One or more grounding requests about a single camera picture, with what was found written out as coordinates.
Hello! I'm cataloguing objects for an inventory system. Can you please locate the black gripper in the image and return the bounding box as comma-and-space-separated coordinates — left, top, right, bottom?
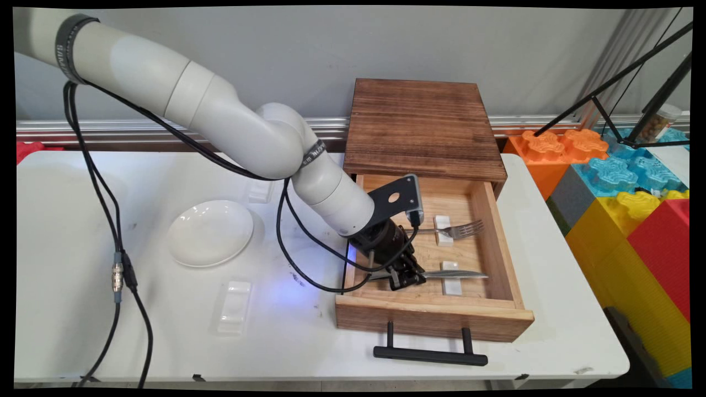
347, 219, 428, 292

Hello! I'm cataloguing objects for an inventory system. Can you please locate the silver table knife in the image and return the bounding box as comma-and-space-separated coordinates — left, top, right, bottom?
368, 269, 490, 281

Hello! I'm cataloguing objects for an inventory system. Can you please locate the white ceramic cutlery rest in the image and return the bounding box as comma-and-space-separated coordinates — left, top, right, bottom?
440, 261, 463, 296
217, 280, 253, 335
433, 215, 456, 246
247, 178, 275, 204

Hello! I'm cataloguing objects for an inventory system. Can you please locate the light wooden drawer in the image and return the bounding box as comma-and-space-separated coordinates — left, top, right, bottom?
334, 174, 536, 343

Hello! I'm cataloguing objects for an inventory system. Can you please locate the silver fork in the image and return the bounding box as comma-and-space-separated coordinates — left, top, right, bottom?
405, 219, 486, 240

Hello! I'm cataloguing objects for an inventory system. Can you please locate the dark brown wooden cabinet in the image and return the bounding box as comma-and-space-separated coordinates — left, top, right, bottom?
343, 78, 508, 199

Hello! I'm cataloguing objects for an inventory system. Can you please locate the grey giant building block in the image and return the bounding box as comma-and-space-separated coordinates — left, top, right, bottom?
545, 167, 596, 237

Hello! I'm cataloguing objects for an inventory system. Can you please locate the orange giant building block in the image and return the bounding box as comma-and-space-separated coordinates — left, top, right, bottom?
502, 130, 608, 201

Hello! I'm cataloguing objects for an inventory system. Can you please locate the white round plate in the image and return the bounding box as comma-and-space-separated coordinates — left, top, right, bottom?
167, 199, 255, 268

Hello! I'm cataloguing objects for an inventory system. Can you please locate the yellow giant building block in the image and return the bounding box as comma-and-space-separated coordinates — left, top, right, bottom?
565, 190, 692, 378

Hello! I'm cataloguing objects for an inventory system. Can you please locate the blue giant building block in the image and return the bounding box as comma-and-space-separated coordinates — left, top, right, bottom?
571, 128, 690, 199

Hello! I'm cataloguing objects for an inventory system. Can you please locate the red giant building block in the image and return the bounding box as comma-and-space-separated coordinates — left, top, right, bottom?
626, 200, 691, 326

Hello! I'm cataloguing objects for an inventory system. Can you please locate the white board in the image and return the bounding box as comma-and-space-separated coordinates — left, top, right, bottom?
646, 144, 691, 191

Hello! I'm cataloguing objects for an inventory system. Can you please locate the clear jar of nuts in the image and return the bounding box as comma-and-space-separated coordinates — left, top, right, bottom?
640, 105, 682, 145

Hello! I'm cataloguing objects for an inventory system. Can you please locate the black tripod stand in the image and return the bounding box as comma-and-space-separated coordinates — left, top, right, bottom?
533, 8, 693, 151

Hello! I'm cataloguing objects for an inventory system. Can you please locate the red cloth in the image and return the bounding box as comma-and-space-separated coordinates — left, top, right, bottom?
16, 140, 64, 164

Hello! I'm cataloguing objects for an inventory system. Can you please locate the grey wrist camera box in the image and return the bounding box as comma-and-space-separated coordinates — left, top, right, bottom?
366, 173, 425, 237

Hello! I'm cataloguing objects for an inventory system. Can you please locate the black drawer handle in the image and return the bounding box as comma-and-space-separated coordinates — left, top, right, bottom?
373, 321, 489, 367

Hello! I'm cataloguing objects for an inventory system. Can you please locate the thin black cable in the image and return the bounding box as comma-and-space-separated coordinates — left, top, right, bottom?
65, 80, 421, 389

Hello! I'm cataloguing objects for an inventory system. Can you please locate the black cable with metal connector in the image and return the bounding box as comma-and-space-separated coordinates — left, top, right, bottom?
62, 80, 378, 388

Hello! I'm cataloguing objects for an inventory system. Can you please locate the aluminium wall rail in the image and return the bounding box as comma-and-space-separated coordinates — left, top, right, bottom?
16, 115, 690, 145

